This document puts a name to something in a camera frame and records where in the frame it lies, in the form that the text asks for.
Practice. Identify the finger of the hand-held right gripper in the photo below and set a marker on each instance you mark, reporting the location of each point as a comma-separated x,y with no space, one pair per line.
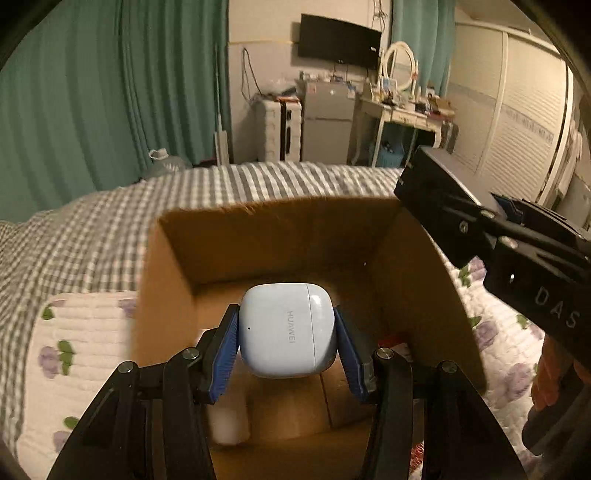
535,214
475,226

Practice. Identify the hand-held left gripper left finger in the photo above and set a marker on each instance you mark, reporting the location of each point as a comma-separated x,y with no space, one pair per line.
222,360

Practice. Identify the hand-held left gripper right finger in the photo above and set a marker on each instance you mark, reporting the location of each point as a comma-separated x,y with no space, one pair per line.
352,364

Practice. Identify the black rectangular box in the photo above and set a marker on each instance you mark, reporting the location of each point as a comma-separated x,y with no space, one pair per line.
434,189

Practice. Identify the pale blue earbuds case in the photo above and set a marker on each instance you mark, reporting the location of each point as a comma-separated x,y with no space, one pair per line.
288,330

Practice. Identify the brown cardboard box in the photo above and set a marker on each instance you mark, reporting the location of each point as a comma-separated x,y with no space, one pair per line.
295,240

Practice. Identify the person's right forearm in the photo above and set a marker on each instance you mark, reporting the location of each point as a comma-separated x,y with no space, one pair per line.
551,374

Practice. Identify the white object in box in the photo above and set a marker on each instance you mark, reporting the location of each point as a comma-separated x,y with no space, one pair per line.
227,422

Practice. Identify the white sliding wardrobe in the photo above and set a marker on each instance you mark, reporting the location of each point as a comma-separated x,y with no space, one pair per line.
512,115

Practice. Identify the red patterned item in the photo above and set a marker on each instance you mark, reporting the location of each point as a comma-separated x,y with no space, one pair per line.
415,459

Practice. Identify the white dressing table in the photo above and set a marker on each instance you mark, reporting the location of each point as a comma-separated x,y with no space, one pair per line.
397,124

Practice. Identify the white floral quilt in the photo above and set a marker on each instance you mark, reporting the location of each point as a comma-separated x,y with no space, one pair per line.
60,360

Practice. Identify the round white vanity mirror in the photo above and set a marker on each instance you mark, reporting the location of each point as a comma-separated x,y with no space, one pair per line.
399,64

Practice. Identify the grey small fridge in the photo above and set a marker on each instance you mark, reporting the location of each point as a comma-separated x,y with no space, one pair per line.
325,120

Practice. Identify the narrow green curtain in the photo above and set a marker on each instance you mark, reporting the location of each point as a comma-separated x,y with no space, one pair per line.
421,46

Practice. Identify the grey checked bed sheet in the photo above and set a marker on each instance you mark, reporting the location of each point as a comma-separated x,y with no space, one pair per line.
92,221

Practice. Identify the grey plastic bag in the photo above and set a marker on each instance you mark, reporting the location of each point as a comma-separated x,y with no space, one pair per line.
164,164

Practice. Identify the white ribbed suitcase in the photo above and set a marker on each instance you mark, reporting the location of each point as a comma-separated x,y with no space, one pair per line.
276,129

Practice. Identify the white mop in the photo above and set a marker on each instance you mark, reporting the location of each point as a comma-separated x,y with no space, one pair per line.
219,115

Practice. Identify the wide green curtain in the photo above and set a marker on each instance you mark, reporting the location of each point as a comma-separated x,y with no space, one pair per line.
106,92

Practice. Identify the black wall television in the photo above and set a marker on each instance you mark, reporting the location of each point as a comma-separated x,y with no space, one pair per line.
339,42

